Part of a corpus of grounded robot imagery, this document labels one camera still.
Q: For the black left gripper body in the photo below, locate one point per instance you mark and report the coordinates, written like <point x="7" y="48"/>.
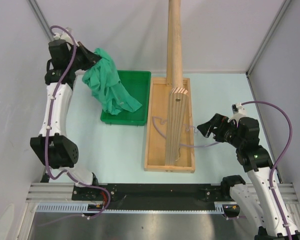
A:
<point x="82" y="60"/>

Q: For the green plastic bin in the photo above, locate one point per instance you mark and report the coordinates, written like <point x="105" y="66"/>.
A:
<point x="133" y="102"/>

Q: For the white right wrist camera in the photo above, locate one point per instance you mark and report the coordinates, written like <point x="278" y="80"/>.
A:
<point x="238" y="111"/>

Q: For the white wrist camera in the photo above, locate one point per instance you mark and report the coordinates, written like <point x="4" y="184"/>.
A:
<point x="238" y="111"/>
<point x="64" y="35"/>

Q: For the wooden clothes rack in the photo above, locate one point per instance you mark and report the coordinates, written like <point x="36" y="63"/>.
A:
<point x="170" y="98"/>

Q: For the lilac wire hanger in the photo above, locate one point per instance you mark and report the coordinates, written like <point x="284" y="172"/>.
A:
<point x="187" y="128"/>

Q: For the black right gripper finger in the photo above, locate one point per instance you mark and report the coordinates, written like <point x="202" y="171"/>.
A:
<point x="208" y="128"/>
<point x="217" y="119"/>

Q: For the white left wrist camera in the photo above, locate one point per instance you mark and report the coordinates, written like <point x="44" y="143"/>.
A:
<point x="64" y="35"/>

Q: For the green tank top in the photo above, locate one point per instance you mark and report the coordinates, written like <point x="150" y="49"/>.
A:
<point x="104" y="82"/>

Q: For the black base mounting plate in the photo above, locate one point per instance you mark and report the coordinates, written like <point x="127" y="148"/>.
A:
<point x="205" y="192"/>

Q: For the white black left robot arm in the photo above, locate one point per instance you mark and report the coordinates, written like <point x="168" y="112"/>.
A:
<point x="52" y="146"/>

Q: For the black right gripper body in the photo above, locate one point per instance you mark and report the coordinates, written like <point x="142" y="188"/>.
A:
<point x="227" y="132"/>

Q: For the white slotted cable duct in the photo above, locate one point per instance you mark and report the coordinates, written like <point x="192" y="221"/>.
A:
<point x="139" y="207"/>

